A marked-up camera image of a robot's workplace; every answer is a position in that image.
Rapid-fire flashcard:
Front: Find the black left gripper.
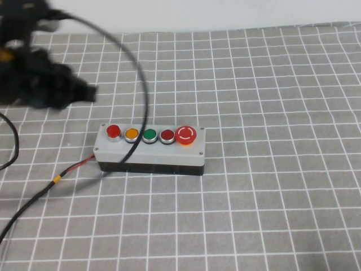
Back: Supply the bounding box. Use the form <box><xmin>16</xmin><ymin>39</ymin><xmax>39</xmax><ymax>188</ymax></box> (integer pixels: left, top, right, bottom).
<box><xmin>0</xmin><ymin>47</ymin><xmax>99</xmax><ymax>111</ymax></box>

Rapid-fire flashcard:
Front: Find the yellow push button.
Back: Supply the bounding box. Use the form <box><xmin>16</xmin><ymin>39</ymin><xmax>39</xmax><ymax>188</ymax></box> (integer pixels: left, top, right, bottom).
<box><xmin>125</xmin><ymin>127</ymin><xmax>140</xmax><ymax>144</ymax></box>

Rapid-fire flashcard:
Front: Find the green push button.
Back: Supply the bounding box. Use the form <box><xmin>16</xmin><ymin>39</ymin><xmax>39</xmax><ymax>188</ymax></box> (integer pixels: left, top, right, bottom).
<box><xmin>142</xmin><ymin>128</ymin><xmax>159</xmax><ymax>145</ymax></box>

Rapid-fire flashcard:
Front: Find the dark red push button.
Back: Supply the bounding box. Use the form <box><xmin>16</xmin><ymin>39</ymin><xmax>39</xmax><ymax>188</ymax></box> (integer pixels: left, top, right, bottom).
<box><xmin>160</xmin><ymin>129</ymin><xmax>176</xmax><ymax>145</ymax></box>

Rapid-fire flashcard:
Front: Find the grey and black button box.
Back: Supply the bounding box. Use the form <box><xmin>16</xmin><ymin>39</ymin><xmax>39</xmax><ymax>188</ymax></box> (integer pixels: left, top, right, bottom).
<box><xmin>94</xmin><ymin>123</ymin><xmax>206</xmax><ymax>176</ymax></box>

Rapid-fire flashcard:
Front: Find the red mushroom emergency stop button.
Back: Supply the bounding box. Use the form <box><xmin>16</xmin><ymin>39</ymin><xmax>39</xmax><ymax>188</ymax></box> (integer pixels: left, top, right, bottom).
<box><xmin>175</xmin><ymin>125</ymin><xmax>197</xmax><ymax>146</ymax></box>

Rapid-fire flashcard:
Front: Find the red indicator lamp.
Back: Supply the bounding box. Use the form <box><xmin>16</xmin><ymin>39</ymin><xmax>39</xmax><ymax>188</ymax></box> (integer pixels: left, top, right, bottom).
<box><xmin>106</xmin><ymin>124</ymin><xmax>122</xmax><ymax>143</ymax></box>

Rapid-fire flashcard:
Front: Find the grey white-checked tablecloth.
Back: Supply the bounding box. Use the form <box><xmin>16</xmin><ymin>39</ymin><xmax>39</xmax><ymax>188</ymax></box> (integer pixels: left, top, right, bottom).
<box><xmin>0</xmin><ymin>22</ymin><xmax>361</xmax><ymax>271</ymax></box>

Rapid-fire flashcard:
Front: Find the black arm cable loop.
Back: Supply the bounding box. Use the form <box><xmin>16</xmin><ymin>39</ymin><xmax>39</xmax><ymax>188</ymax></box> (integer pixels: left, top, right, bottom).
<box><xmin>49</xmin><ymin>10</ymin><xmax>152</xmax><ymax>164</ymax></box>

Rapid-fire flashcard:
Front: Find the thin black cable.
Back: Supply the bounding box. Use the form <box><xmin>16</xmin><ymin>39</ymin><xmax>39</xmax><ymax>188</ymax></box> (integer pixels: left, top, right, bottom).
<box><xmin>0</xmin><ymin>112</ymin><xmax>20</xmax><ymax>171</ymax></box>

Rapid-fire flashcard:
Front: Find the black red power cable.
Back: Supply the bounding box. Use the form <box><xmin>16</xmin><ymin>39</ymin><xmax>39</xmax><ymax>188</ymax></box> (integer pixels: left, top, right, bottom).
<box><xmin>0</xmin><ymin>154</ymin><xmax>96</xmax><ymax>244</ymax></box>

